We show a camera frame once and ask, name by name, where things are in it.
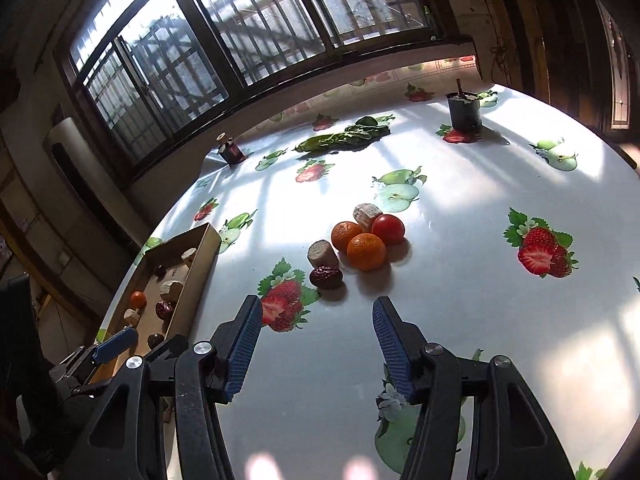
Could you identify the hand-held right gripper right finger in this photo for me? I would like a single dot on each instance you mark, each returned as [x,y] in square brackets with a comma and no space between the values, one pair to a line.
[392,350]

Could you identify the wooden door with glass panels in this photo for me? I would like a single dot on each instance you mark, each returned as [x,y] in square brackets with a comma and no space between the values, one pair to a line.
[617,75]

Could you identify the dark jar with cork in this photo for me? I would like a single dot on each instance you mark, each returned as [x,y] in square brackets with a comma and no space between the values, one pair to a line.
[231,152]

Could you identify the orange mandarin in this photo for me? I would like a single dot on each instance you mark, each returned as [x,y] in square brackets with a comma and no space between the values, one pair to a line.
[138,300]
[366,252]
[345,234]

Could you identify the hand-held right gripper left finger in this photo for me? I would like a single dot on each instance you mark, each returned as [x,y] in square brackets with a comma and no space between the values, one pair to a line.
[245,345]

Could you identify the green bottle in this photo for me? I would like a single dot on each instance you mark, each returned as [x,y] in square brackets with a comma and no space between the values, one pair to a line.
[426,16]

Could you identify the white standing appliance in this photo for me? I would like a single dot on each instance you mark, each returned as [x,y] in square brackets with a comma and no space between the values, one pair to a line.
[67,160]

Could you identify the dark leafy greens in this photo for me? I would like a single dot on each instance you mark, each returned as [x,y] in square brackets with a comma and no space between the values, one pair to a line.
[365,132]

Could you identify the barred window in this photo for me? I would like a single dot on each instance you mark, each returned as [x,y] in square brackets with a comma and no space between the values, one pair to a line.
[250,25]

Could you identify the light green vegetable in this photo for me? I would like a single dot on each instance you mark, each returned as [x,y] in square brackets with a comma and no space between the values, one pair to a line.
[320,142]

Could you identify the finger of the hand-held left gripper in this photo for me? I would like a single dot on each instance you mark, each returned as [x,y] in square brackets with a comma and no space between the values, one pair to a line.
[117,342]
[167,346]

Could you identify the red tomato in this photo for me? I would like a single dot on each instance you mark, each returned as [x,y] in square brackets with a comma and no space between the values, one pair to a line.
[389,229]

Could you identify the dark purple plum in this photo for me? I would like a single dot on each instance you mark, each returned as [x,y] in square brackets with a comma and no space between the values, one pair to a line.
[156,341]

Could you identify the brown cardboard box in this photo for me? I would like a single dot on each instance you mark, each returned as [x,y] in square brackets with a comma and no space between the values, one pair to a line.
[200,270]

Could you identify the fruit-print tablecloth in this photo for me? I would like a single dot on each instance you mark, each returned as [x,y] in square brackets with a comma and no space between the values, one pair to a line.
[475,285]

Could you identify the wall switch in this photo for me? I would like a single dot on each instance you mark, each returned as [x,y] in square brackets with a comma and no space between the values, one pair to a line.
[63,259]

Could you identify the black plant pot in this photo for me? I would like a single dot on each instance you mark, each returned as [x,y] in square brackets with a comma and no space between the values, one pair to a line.
[465,112]

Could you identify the dark red jujube date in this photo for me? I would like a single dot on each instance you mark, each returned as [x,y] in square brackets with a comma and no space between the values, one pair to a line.
[159,271]
[164,310]
[326,277]

